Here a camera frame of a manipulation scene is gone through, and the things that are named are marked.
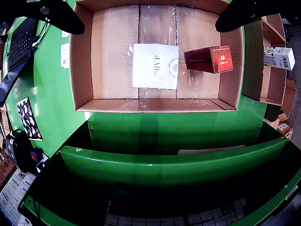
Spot divided cardboard box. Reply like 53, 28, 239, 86
242, 13, 298, 106

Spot white printed paper sheets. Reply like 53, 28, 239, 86
0, 169, 36, 226

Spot black white patterned card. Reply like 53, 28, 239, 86
16, 97, 44, 141

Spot blue and red object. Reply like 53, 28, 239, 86
30, 148, 44, 165

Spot open cardboard tray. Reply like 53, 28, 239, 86
70, 0, 245, 113

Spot red carton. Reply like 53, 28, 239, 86
183, 45, 234, 74

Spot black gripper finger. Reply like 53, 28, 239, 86
214, 0, 301, 33
0, 0, 86, 35

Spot white d'Alba carton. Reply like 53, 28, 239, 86
128, 43, 181, 91

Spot green metal shelf unit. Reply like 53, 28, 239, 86
17, 119, 301, 226

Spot cardboard carton BS print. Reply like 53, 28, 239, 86
277, 122, 294, 140

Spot white black printed carton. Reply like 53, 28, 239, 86
263, 46, 296, 71

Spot flattened printed cardboard piece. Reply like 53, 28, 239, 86
60, 30, 71, 69

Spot black keyboard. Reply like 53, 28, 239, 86
0, 17, 40, 108

